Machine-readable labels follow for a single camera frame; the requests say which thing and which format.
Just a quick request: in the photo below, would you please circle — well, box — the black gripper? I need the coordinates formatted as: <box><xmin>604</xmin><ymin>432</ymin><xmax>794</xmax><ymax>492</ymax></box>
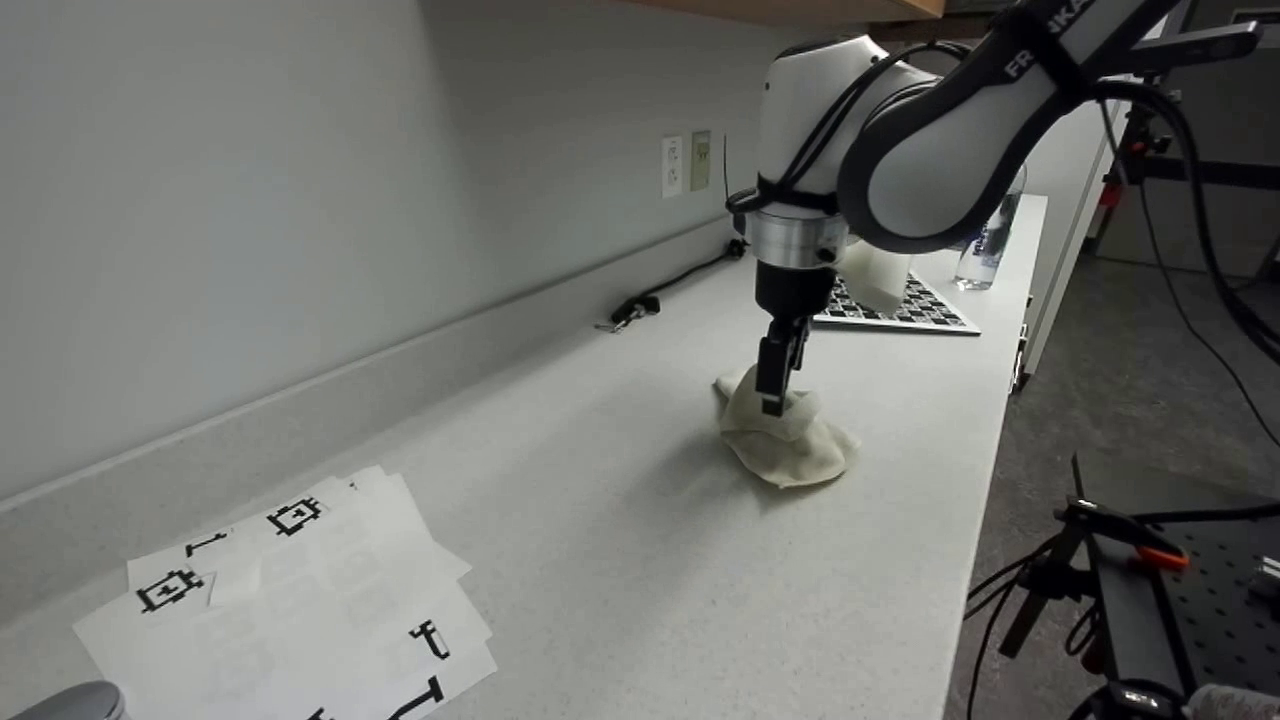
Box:
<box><xmin>751</xmin><ymin>262</ymin><xmax>834</xmax><ymax>417</ymax></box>

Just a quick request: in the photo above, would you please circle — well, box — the cream wiping cloth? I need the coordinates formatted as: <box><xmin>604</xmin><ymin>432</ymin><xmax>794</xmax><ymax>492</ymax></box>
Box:
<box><xmin>706</xmin><ymin>370</ymin><xmax>857</xmax><ymax>495</ymax></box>

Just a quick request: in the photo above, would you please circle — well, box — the thin black rod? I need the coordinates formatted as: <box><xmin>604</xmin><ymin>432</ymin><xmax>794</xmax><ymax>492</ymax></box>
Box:
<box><xmin>604</xmin><ymin>237</ymin><xmax>751</xmax><ymax>332</ymax></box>

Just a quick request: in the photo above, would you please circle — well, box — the checkerboard calibration board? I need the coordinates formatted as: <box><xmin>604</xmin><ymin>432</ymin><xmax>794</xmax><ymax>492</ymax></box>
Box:
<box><xmin>810</xmin><ymin>274</ymin><xmax>982</xmax><ymax>340</ymax></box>

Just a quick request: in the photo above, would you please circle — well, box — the clear plastic water bottle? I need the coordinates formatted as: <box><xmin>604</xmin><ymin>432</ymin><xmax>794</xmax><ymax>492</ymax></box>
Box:
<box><xmin>947</xmin><ymin>191</ymin><xmax>1027</xmax><ymax>298</ymax></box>

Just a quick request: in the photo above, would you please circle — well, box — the black tripod with red knobs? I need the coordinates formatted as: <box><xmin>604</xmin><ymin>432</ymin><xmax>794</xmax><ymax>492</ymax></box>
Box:
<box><xmin>959</xmin><ymin>451</ymin><xmax>1280</xmax><ymax>720</ymax></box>

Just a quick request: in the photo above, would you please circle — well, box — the white paper with black markers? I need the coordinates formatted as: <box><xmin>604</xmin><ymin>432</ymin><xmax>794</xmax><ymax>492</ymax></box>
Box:
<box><xmin>73</xmin><ymin>558</ymin><xmax>499</xmax><ymax>720</ymax></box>
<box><xmin>122</xmin><ymin>465</ymin><xmax>473</xmax><ymax>618</ymax></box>

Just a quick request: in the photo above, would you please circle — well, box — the black perforated breadboard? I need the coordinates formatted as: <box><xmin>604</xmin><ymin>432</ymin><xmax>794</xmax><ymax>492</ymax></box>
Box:
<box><xmin>1151</xmin><ymin>508</ymin><xmax>1280</xmax><ymax>696</ymax></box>

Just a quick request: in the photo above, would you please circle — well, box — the grey fabric lump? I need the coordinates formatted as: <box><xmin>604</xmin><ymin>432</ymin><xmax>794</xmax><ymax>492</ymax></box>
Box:
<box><xmin>1180</xmin><ymin>680</ymin><xmax>1280</xmax><ymax>720</ymax></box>

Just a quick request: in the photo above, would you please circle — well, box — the grey rounded object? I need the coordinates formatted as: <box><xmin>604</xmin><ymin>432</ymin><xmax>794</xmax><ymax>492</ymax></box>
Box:
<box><xmin>6</xmin><ymin>680</ymin><xmax>130</xmax><ymax>720</ymax></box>

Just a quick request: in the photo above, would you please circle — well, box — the beige wall outlet plate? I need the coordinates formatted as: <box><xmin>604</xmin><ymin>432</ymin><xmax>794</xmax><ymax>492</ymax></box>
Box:
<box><xmin>686</xmin><ymin>128</ymin><xmax>714</xmax><ymax>196</ymax></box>

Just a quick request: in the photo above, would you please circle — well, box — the white wall outlet plate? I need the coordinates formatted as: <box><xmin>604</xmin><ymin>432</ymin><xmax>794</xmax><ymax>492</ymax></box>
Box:
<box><xmin>661</xmin><ymin>133</ymin><xmax>686</xmax><ymax>204</ymax></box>

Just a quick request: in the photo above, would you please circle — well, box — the thin black hanging cable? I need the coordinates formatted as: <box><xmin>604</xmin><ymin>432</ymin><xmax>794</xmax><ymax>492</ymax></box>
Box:
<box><xmin>1145</xmin><ymin>251</ymin><xmax>1280</xmax><ymax>451</ymax></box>

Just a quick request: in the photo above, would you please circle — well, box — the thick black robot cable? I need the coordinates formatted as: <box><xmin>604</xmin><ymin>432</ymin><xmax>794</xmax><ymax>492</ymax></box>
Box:
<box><xmin>725</xmin><ymin>36</ymin><xmax>1280</xmax><ymax>366</ymax></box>

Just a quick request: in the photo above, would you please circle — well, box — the black camera on red-black stand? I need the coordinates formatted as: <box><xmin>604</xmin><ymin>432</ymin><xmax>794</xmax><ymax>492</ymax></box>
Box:
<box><xmin>1130</xmin><ymin>18</ymin><xmax>1263</xmax><ymax>76</ymax></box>

